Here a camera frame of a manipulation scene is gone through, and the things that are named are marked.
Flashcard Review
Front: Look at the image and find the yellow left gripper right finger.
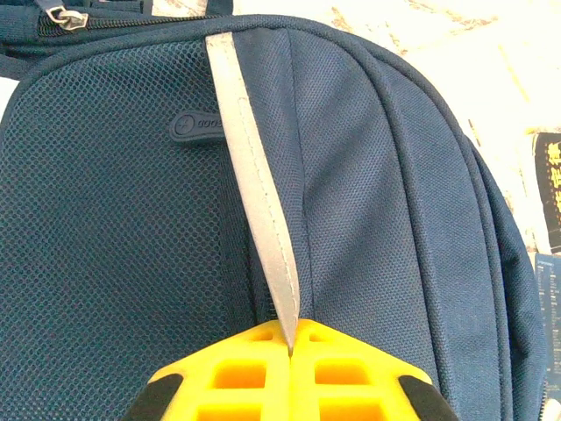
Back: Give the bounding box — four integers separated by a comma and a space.
290, 318, 459, 421

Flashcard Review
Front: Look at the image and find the navy blue backpack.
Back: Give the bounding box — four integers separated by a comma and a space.
0, 0, 549, 421

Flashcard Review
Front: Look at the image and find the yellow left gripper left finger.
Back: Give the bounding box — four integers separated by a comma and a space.
122, 318, 293, 421

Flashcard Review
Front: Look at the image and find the tall blue booklet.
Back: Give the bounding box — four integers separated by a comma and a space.
534, 252, 561, 421

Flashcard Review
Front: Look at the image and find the black book with deer print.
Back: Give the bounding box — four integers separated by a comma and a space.
521, 126, 561, 256

